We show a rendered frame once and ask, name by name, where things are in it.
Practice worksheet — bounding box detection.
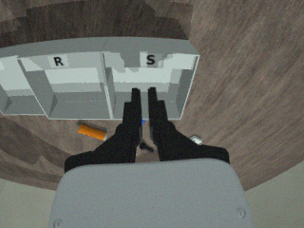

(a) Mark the black bolt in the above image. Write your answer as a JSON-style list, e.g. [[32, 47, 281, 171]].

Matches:
[[139, 142, 154, 153]]

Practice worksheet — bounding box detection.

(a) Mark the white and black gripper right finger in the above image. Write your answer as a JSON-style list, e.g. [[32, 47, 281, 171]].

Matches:
[[148, 87, 230, 164]]

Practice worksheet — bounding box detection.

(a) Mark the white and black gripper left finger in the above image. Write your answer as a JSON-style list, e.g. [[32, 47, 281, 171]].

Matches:
[[65, 87, 143, 173]]

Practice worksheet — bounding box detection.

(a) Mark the white domino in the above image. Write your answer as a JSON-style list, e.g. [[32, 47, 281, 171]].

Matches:
[[189, 136, 201, 144]]

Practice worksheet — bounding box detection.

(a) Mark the white three-compartment bin rack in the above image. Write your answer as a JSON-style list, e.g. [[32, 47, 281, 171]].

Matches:
[[0, 37, 200, 120]]

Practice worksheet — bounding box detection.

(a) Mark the orange aa battery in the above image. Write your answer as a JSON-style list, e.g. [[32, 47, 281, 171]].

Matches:
[[78, 124, 107, 141]]

